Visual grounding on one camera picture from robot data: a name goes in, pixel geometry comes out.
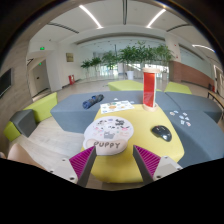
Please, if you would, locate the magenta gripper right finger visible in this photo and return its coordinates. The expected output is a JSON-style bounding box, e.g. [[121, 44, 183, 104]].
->
[[133, 145, 161, 184]]

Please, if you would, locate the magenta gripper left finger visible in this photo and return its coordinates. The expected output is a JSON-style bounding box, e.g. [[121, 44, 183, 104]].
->
[[69, 146, 96, 187]]

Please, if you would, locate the black computer mouse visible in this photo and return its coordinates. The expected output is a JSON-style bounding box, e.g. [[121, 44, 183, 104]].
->
[[151, 125, 172, 142]]

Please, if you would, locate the yellow round ottoman table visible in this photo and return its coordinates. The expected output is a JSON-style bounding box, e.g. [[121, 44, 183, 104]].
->
[[91, 104, 184, 183]]

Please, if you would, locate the grey sofa bench left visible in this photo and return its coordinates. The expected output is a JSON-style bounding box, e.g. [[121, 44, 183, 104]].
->
[[51, 91, 143, 133]]

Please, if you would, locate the grey sofa bench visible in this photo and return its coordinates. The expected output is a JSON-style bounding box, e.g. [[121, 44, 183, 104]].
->
[[156, 92, 224, 168], [51, 91, 143, 133]]

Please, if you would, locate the sticker sheet paper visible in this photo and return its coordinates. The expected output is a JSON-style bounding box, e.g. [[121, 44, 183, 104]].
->
[[100, 101, 134, 114]]

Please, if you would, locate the grey sofa bench right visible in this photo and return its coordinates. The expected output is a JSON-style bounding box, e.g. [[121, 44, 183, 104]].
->
[[156, 92, 224, 168]]

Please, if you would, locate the lime green grey seat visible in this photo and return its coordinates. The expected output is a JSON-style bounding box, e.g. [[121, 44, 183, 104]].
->
[[3, 93, 58, 141]]

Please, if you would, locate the lime green bench far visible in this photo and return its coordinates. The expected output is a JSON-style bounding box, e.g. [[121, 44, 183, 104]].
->
[[108, 80, 191, 94]]

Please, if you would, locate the red fire extinguisher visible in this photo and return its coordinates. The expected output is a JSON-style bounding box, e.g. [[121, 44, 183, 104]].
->
[[69, 75, 75, 85]]

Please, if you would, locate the potted green plant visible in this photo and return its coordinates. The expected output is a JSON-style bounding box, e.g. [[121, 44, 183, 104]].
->
[[119, 41, 147, 80]]

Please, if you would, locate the wall television screen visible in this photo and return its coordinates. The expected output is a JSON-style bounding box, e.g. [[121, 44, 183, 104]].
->
[[0, 69, 12, 98]]

